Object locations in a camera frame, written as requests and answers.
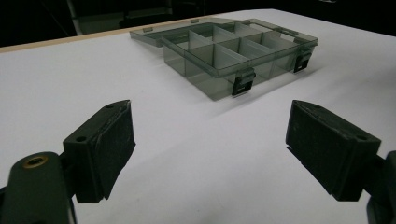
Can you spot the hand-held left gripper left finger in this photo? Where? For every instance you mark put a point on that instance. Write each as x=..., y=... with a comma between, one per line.
x=93, y=155

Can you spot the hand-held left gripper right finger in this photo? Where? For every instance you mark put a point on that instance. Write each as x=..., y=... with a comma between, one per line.
x=330, y=149

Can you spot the white desk leg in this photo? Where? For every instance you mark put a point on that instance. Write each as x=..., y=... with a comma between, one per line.
x=74, y=15

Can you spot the grey clear plastic organizer box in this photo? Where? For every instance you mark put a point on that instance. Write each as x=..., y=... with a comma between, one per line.
x=224, y=56

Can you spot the wooden table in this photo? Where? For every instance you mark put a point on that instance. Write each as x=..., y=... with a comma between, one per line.
x=77, y=38

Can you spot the white board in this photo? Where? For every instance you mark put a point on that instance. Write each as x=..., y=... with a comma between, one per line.
x=186, y=140

